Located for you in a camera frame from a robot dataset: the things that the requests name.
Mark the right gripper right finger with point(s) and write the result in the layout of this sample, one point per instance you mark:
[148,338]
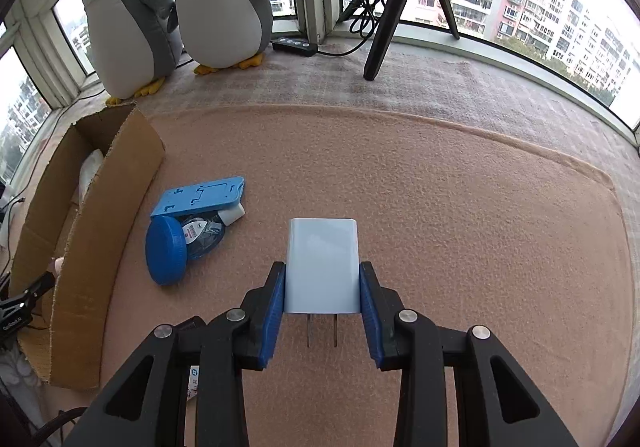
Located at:
[497,403]

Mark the brown cardboard box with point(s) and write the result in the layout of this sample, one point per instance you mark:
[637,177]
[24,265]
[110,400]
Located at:
[65,346]

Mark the white lotion tube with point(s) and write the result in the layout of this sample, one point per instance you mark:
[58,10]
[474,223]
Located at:
[88,171]

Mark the black inline remote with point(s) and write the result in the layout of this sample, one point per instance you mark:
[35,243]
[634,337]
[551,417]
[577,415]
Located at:
[296,46]

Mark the blue round case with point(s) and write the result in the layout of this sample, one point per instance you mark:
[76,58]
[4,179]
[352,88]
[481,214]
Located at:
[165,250]

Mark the large grey penguin plush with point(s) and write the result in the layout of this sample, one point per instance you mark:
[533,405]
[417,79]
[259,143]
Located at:
[135,45]

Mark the white power adapter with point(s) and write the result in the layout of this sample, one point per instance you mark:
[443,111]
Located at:
[322,273]

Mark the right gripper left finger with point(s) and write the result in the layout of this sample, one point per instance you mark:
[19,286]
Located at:
[144,403]

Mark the pink small bottle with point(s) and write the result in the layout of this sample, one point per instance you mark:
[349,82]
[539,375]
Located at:
[57,265]

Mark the clear blue sanitizer bottle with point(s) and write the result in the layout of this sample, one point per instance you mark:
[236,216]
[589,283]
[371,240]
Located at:
[203,232]

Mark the small grey penguin plush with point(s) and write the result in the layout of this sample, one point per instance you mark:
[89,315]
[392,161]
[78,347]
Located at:
[223,34]

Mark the blue phone stand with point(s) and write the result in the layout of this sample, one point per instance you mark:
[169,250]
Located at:
[200,198]

